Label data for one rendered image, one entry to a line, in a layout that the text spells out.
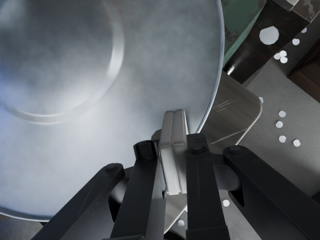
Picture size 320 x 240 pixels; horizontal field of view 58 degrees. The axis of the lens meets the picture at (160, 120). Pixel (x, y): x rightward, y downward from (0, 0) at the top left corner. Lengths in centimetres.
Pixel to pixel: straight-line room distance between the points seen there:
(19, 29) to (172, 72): 13
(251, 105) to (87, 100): 13
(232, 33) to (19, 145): 27
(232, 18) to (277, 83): 68
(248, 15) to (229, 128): 20
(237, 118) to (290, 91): 83
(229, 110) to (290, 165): 84
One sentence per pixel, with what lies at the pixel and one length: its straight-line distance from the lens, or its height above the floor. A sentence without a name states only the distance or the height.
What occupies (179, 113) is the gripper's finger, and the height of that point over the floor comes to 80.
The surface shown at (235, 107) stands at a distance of 23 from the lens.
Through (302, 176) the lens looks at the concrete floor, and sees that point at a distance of 108.
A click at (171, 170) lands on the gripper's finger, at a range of 16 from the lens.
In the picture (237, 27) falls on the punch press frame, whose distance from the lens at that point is 39.
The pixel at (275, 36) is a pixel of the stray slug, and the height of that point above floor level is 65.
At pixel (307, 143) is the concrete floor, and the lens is 107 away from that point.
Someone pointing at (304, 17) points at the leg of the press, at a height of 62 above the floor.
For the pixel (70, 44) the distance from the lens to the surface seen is 25.
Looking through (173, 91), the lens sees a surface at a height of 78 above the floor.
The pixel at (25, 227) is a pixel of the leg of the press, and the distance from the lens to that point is 46.
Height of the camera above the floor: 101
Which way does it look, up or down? 83 degrees down
